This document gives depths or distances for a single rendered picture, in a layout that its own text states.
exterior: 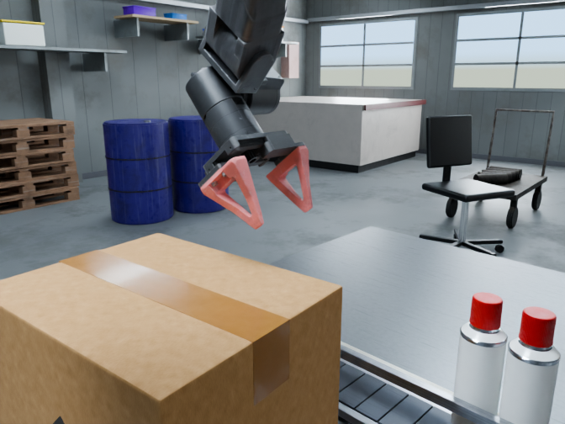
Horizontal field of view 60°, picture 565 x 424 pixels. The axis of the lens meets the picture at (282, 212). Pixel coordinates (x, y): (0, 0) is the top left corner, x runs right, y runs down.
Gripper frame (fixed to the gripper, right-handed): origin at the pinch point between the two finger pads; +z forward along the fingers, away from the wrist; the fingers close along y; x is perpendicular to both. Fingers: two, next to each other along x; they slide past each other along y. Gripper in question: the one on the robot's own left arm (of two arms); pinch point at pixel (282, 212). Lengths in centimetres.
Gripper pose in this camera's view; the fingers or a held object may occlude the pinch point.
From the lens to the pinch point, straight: 58.8
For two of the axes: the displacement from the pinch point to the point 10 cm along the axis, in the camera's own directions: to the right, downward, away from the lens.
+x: -6.2, 4.9, 6.1
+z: 4.9, 8.5, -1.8
